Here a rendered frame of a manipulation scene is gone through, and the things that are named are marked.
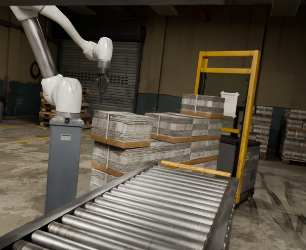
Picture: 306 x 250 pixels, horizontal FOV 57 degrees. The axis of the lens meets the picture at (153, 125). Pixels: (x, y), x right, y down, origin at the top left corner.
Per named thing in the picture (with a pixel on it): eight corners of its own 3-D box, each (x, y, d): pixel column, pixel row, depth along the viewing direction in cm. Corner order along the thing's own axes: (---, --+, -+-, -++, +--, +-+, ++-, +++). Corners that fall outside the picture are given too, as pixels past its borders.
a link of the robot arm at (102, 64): (105, 61, 202) (104, 70, 202) (94, 59, 195) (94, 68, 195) (113, 61, 196) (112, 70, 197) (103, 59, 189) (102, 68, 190)
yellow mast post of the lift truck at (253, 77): (229, 201, 330) (250, 50, 313) (232, 200, 337) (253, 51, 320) (236, 204, 324) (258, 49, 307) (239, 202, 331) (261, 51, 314)
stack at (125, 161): (83, 238, 230) (92, 138, 222) (168, 206, 320) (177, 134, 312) (115, 259, 206) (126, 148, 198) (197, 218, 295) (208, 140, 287)
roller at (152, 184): (127, 189, 141) (131, 181, 144) (222, 211, 125) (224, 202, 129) (125, 182, 138) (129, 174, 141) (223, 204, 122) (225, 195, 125)
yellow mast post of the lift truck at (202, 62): (182, 185, 371) (199, 51, 354) (186, 184, 378) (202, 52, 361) (188, 187, 366) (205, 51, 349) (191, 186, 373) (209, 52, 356)
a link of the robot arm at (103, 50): (114, 61, 195) (105, 62, 205) (116, 38, 193) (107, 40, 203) (100, 58, 188) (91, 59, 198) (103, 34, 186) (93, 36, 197)
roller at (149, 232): (77, 218, 101) (78, 204, 100) (207, 256, 85) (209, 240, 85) (68, 222, 96) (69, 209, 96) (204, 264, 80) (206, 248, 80)
